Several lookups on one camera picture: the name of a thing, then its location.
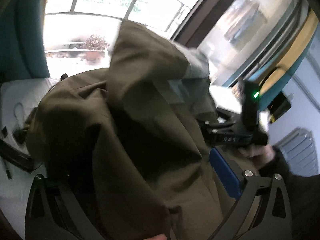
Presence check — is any olive green jacket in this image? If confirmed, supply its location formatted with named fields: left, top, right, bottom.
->
left=26, top=21, right=233, bottom=239

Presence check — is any right hand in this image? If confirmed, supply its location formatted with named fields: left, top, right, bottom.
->
left=239, top=145, right=276, bottom=170

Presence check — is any left hand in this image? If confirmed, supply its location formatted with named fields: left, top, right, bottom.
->
left=144, top=234, right=167, bottom=240

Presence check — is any black equipment case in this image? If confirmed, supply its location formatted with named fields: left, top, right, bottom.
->
left=267, top=92, right=291, bottom=124

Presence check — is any black handheld device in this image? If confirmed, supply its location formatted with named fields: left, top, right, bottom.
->
left=0, top=140, right=34, bottom=173

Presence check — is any yellow and teal right curtain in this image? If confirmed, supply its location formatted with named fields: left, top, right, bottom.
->
left=224, top=7, right=320, bottom=111

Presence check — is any potted plant on balcony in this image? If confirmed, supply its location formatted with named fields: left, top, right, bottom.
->
left=85, top=35, right=109, bottom=54

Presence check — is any teal left curtain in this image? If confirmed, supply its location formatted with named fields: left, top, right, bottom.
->
left=1, top=0, right=50, bottom=83

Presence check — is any balcony railing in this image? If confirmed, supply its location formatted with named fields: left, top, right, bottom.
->
left=45, top=0, right=190, bottom=35

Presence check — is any black cable bundle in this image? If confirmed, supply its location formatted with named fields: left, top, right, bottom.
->
left=0, top=101, right=28, bottom=145

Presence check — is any black window frame post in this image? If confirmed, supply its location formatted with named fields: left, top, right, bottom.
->
left=171, top=0, right=235, bottom=48

